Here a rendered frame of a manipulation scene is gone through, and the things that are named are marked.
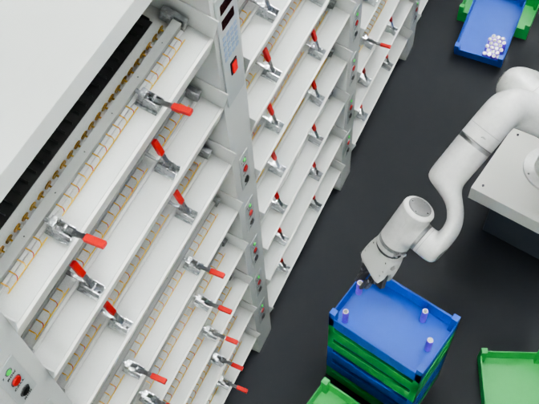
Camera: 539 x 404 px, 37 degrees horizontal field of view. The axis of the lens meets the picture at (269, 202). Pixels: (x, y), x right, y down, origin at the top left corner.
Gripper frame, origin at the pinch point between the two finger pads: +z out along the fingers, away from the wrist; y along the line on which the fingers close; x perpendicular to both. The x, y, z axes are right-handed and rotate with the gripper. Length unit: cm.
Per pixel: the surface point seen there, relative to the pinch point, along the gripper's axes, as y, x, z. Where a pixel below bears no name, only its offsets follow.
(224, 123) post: 14, 55, -50
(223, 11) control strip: 16, 64, -77
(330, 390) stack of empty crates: -15.0, 2.3, 35.1
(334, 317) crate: -3.3, 6.2, 11.8
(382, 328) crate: -9.4, -8.1, 12.7
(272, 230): 26.4, 13.3, 9.7
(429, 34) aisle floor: 116, -107, 12
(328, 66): 60, -8, -23
